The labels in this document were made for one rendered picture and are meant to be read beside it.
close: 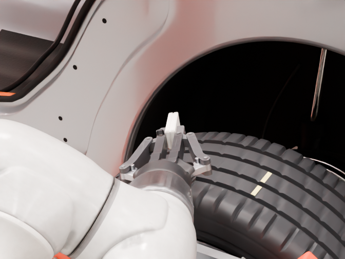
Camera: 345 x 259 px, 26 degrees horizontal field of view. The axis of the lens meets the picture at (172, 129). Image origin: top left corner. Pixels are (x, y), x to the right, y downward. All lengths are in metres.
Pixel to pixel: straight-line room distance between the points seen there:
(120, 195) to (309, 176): 0.51
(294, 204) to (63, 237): 0.49
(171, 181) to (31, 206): 0.21
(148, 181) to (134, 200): 0.10
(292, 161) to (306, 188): 0.06
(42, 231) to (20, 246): 0.03
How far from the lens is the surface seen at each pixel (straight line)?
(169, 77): 1.50
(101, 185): 0.80
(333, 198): 1.23
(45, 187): 0.78
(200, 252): 1.13
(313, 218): 1.19
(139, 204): 0.81
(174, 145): 1.06
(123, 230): 0.79
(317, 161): 1.58
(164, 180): 0.91
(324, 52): 1.64
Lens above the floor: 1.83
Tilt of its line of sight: 29 degrees down
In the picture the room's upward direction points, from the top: straight up
